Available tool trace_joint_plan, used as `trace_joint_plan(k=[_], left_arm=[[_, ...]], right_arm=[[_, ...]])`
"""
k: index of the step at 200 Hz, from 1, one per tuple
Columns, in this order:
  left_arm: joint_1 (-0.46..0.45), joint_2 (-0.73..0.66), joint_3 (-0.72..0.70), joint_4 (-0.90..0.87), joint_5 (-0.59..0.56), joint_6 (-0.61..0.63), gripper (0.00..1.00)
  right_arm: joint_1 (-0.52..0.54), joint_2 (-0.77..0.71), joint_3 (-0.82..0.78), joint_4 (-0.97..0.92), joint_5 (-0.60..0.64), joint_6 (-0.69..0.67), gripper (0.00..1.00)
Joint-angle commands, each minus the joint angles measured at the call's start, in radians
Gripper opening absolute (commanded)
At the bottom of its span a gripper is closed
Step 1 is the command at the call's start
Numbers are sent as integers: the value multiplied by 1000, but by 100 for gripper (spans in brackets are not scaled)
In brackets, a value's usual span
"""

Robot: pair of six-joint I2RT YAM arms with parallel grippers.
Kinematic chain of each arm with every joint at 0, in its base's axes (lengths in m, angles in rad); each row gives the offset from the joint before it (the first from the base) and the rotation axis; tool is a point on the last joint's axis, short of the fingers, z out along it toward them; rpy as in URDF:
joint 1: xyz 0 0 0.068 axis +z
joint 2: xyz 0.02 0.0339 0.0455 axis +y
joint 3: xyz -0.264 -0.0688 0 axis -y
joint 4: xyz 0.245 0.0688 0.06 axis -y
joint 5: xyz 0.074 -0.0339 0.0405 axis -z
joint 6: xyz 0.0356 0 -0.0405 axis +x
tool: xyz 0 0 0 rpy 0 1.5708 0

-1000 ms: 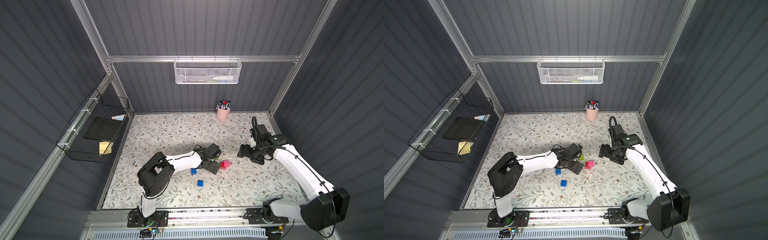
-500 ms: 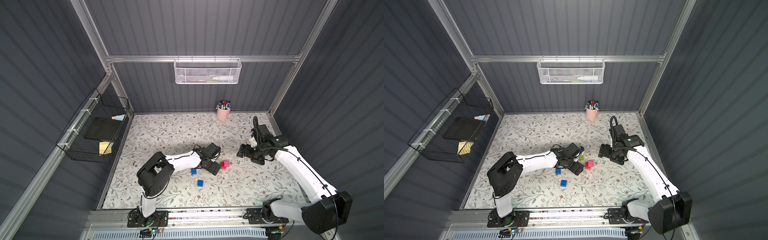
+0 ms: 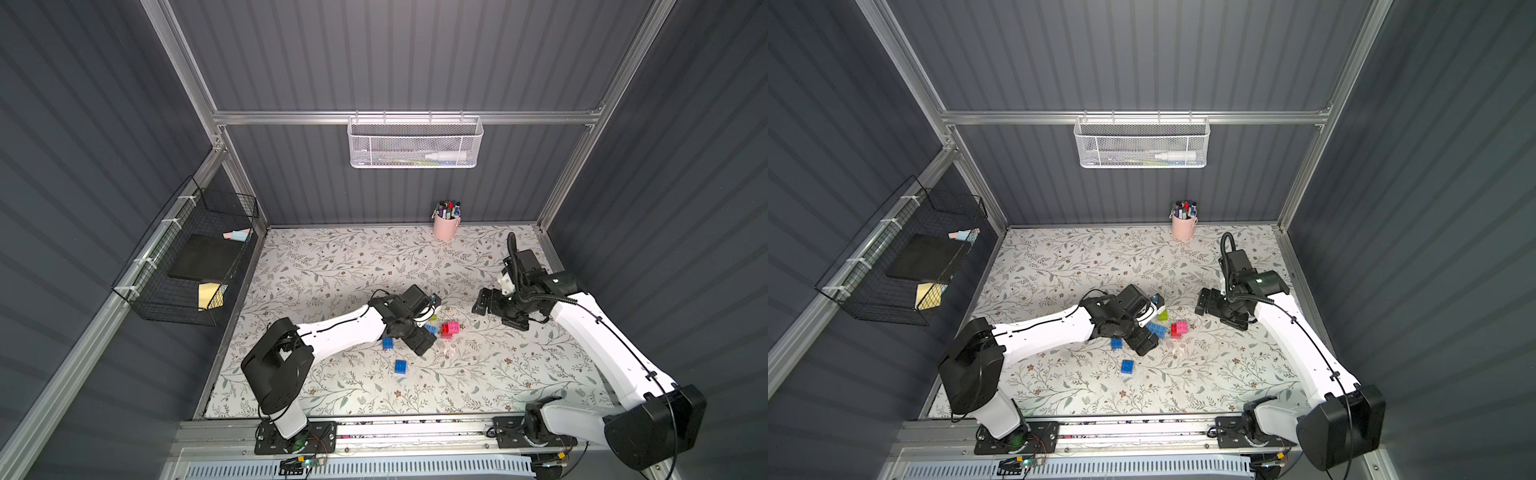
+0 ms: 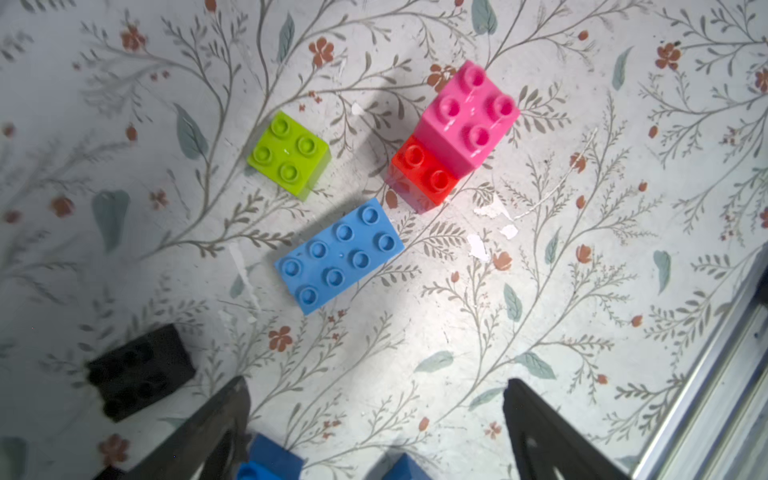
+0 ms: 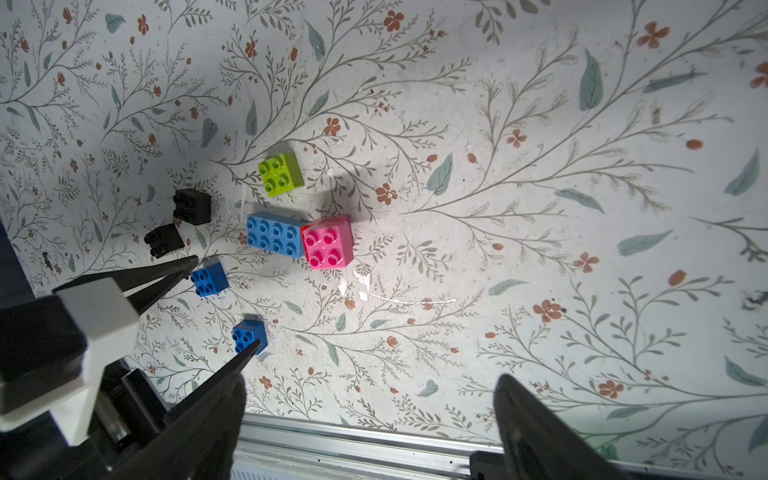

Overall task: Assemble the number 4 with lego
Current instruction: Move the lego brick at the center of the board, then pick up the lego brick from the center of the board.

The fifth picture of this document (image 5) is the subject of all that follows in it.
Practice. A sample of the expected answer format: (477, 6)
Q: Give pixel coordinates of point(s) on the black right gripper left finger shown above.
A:
(198, 445)

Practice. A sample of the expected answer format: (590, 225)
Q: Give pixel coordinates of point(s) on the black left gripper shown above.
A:
(70, 405)

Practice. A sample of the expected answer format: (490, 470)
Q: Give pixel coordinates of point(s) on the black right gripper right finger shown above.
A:
(537, 444)

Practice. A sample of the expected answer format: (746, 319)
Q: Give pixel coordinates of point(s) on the black lego brick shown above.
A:
(192, 206)
(163, 240)

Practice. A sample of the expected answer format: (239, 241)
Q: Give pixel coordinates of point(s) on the light blue long lego brick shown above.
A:
(276, 234)

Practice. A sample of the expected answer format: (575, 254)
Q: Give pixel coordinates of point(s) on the pink lego brick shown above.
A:
(328, 243)

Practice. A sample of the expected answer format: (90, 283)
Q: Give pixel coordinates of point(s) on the green lego brick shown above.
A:
(280, 174)

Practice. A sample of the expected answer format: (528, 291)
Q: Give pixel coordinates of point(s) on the blue lego brick upper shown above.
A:
(210, 280)

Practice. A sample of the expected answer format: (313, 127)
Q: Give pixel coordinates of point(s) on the blue lego brick lower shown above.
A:
(249, 332)

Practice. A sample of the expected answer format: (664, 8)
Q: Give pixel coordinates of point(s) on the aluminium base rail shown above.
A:
(282, 448)

